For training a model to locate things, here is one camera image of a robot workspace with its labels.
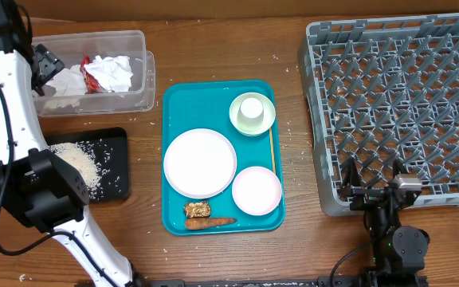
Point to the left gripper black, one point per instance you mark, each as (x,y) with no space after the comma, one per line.
(49,64)

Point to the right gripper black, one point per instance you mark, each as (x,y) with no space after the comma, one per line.
(366,196)

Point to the white napkin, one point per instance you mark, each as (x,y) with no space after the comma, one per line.
(68,82)
(112,73)

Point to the red snack wrapper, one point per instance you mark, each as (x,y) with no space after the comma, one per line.
(91,83)

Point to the rice pile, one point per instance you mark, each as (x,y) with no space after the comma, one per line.
(98,165)

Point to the white cup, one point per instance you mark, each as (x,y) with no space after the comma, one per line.
(252,109)

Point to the large white plate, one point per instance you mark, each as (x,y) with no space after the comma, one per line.
(200,163)

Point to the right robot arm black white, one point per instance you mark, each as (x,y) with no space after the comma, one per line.
(398,251)

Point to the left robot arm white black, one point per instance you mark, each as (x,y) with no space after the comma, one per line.
(37,187)

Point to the grey dishwasher rack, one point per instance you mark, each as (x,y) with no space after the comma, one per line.
(380,90)

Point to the clear plastic bin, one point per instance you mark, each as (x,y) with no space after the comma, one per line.
(72,48)

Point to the black rectangular tray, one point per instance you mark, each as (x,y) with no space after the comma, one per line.
(116,137)

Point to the wooden chopstick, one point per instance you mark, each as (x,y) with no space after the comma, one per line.
(272,151)

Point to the small pink-rimmed white plate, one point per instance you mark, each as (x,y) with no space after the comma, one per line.
(257,191)

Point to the light green bowl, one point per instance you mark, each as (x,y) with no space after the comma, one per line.
(252,128)

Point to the teal serving tray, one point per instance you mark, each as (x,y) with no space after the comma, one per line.
(206,105)

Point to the brown food chunk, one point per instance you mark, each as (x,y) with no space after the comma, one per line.
(197,209)

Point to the carrot piece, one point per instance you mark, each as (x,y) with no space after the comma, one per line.
(205,223)

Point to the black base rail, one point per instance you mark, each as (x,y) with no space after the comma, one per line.
(253,283)

